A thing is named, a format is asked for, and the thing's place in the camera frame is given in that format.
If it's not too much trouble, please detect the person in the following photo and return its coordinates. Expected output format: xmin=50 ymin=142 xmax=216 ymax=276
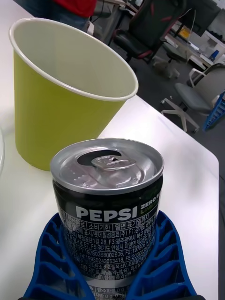
xmin=21 ymin=0 xmax=98 ymax=31

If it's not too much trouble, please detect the black drink can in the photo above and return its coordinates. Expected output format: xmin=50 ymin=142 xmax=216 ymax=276
xmin=49 ymin=137 xmax=165 ymax=300

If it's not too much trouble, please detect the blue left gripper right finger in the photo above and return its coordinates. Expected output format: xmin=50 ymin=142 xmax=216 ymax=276
xmin=127 ymin=210 xmax=198 ymax=300

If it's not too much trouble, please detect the yellow-green plastic bin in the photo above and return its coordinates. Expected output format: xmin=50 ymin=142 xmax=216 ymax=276
xmin=8 ymin=17 xmax=139 ymax=172

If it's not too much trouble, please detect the black office chair red trim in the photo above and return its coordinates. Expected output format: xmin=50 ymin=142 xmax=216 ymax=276
xmin=112 ymin=0 xmax=188 ymax=64

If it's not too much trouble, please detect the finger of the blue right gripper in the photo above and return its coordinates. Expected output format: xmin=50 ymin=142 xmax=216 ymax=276
xmin=202 ymin=91 xmax=225 ymax=132

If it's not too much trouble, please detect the white desk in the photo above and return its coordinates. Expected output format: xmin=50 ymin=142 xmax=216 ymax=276
xmin=187 ymin=30 xmax=225 ymax=71

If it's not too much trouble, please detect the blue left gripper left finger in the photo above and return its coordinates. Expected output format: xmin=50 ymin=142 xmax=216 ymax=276
xmin=23 ymin=212 xmax=95 ymax=300

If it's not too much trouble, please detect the grey office chair white frame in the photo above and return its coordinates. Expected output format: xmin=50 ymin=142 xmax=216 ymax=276
xmin=160 ymin=63 xmax=225 ymax=134

